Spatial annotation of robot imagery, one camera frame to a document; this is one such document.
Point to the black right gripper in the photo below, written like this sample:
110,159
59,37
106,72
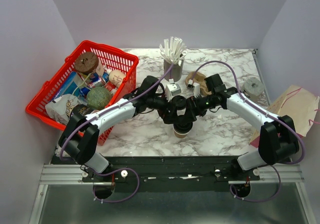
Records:
192,109

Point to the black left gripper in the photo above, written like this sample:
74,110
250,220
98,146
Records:
171,117

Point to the black plastic cup lid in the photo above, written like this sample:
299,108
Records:
183,127

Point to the brown paper coffee cup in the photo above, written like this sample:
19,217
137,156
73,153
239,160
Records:
180,134

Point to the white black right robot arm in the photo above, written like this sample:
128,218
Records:
278,139

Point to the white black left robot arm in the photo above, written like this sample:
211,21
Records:
80,137

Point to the brown cardboard cup carrier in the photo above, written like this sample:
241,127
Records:
200,79

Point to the grey straw holder can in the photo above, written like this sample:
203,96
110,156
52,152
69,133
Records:
176,71

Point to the white wrapped straws bunch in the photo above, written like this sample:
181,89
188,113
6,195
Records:
173,50

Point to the cream bottle with pink print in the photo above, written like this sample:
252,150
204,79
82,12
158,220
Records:
115,77

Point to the red and white can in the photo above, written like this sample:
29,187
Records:
110,87

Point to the green round melon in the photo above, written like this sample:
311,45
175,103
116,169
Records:
98,98

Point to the blue drink can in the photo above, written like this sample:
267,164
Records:
84,90

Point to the black Force tub pink lid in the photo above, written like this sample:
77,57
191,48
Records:
81,110

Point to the brown lidded round jar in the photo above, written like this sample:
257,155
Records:
86,63

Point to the blue flat box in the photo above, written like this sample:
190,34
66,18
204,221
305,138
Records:
70,84

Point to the pink beige paper bag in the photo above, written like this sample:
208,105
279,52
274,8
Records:
299,104

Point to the white grey snack bag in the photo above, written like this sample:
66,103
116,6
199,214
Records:
60,109

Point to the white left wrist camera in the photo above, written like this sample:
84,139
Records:
172,89

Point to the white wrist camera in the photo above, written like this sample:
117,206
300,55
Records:
195,87
172,89

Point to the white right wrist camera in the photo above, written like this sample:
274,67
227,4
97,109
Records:
195,87

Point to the black table front rail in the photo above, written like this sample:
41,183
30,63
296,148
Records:
156,174

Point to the aluminium extrusion rail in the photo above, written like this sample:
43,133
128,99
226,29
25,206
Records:
54,174

